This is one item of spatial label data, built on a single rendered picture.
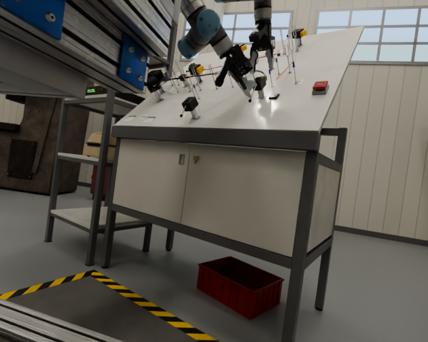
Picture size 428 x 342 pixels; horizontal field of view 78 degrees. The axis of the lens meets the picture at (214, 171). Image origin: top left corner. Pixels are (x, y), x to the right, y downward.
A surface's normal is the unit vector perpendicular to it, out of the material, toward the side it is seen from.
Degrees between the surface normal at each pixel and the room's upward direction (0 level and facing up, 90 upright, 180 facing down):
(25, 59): 90
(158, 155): 90
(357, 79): 90
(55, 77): 90
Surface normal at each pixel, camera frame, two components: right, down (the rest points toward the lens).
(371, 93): -0.27, -0.03
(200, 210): -0.56, -0.07
